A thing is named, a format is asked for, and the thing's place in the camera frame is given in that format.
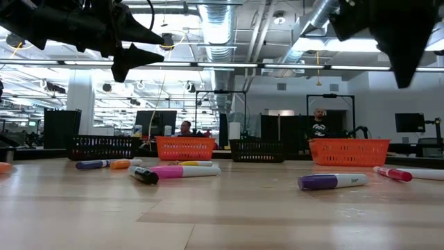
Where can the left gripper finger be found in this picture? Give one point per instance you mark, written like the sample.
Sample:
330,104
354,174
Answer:
135,31
132,60

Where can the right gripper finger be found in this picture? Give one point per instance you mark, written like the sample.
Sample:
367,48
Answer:
404,52
350,22

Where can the black white marker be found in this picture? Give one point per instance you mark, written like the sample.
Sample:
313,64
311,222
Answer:
145,175

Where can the red thin marker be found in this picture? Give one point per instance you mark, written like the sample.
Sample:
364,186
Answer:
399,174

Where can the pink white thin marker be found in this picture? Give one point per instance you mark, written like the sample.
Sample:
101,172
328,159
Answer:
426,174
194,171

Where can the purple white thin marker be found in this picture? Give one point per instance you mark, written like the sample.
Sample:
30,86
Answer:
319,182

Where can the orange white thin marker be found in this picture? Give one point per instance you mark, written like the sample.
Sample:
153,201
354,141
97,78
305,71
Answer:
5,167

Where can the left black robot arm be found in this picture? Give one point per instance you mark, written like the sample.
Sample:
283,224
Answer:
10,17

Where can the black computer monitor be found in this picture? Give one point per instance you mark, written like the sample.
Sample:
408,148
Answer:
163,119

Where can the white square column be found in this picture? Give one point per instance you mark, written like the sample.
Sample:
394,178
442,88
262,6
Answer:
79,104

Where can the yellow hanging pendant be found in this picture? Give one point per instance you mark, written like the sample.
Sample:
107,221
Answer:
318,82

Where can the white bottle colour label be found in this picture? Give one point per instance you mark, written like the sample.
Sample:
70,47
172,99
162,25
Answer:
138,132

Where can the white bottle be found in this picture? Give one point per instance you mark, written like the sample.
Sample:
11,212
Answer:
168,131

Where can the person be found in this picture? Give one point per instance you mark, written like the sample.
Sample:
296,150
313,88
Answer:
185,128
318,130

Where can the black plastic basket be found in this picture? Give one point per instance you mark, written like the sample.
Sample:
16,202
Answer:
256,150
100,147

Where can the grey office chair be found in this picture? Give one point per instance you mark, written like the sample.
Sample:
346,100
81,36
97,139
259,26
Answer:
428,142

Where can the black partition panel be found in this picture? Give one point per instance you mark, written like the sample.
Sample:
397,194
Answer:
62,128

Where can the orange plastic basket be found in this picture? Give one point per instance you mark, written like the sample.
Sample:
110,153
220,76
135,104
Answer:
347,151
184,147

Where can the yellow thin marker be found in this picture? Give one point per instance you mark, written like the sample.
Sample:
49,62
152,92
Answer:
197,162

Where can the wide black partition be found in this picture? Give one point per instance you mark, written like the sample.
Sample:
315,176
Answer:
288,128

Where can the white box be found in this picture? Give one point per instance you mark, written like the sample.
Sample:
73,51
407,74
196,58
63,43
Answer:
234,130

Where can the black ceiling camera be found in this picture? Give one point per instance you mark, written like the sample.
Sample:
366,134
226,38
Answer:
170,43

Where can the grey wall vent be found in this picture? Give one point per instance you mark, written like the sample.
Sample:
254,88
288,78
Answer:
281,87
334,87

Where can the black wall monitor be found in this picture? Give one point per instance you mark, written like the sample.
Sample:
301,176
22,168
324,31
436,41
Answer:
409,122

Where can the suspended linear light rail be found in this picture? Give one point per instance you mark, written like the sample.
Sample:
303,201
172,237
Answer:
295,66

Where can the black metal gantry frame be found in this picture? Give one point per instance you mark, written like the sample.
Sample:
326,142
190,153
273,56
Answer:
329,95
222,91

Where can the black aluminium table frame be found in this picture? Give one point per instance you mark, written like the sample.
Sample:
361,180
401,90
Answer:
38,153

